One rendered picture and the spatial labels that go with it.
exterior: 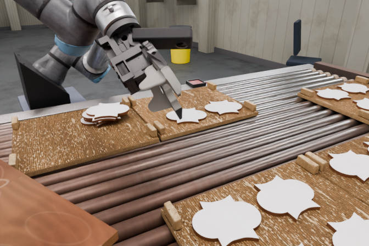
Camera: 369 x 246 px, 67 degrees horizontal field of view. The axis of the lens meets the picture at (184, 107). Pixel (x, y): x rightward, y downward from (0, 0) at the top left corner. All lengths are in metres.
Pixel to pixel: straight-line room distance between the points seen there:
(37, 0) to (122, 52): 0.24
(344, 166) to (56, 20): 0.78
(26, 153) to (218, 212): 0.58
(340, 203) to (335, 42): 4.13
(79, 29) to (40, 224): 0.38
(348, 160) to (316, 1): 4.15
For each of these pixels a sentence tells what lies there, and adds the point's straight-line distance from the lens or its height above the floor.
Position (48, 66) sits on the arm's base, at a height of 1.04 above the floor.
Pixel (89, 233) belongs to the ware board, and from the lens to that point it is 0.48.
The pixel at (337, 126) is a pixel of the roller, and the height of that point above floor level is 0.92.
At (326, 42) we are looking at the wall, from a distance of 4.82.
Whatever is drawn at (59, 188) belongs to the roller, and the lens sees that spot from 0.78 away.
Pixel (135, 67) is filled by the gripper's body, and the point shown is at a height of 1.24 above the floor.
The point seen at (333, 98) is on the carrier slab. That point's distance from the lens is 1.33.
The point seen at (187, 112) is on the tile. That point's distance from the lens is 1.04.
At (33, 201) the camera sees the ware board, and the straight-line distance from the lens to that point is 0.56.
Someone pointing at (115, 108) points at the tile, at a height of 0.98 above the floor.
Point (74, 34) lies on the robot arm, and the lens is 0.66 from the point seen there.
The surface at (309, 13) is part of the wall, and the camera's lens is 4.96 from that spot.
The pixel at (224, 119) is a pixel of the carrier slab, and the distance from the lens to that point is 1.01.
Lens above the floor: 1.38
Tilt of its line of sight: 24 degrees down
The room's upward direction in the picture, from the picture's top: straight up
